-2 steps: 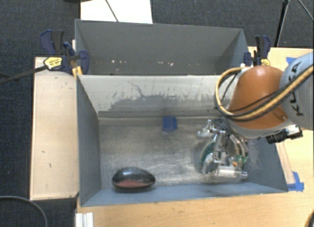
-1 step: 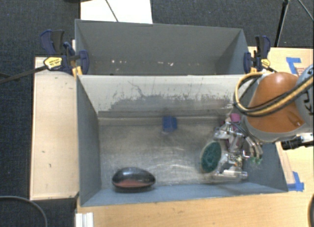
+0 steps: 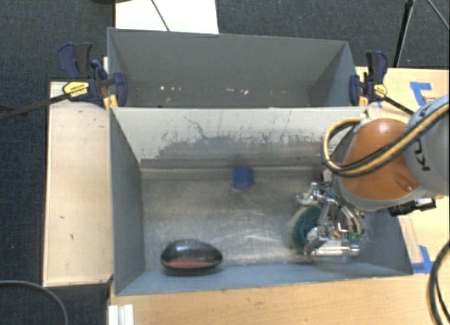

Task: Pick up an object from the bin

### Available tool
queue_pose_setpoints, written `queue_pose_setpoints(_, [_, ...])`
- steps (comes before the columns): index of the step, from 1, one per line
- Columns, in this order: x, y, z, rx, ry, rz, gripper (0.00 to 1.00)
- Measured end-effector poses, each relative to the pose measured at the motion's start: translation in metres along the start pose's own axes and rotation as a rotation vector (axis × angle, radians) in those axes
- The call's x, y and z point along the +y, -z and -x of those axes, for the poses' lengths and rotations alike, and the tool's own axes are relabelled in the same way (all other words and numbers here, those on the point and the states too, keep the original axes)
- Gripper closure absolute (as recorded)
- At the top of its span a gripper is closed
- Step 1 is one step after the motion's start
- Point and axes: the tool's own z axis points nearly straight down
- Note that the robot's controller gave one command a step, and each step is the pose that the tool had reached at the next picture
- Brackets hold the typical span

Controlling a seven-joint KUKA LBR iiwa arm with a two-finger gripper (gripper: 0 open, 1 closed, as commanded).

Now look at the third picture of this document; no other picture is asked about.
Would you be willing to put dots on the small blue block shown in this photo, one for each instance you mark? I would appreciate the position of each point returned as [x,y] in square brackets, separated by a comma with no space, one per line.
[242,177]

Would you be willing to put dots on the black and red oval fruit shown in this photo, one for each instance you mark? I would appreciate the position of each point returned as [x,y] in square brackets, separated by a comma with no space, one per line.
[191,255]

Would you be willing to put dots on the grey metal bin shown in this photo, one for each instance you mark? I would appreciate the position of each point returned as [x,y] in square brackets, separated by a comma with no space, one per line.
[218,211]

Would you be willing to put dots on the pale wood board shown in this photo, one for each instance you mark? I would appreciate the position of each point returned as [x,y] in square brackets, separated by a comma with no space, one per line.
[79,193]

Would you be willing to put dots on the black cylinder on white bracket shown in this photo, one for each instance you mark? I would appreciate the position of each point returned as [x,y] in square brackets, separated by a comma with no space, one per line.
[404,208]

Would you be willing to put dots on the round green sponge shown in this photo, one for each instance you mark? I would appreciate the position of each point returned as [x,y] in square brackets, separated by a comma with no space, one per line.
[305,227]

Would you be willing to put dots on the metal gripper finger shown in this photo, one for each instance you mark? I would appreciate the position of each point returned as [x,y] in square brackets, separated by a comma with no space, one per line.
[332,250]
[318,235]

